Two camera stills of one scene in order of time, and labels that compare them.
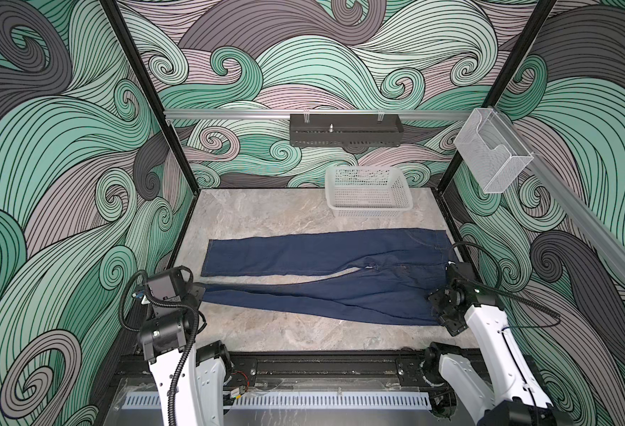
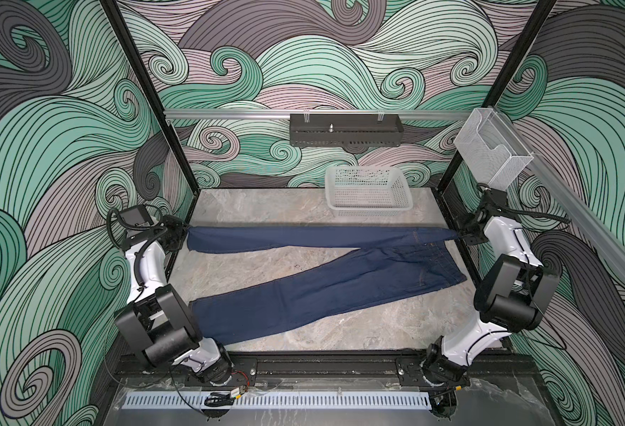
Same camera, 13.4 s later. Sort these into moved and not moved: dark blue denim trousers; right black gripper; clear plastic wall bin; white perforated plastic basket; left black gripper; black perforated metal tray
Moved: dark blue denim trousers; left black gripper; right black gripper
Not moved: black perforated metal tray; clear plastic wall bin; white perforated plastic basket
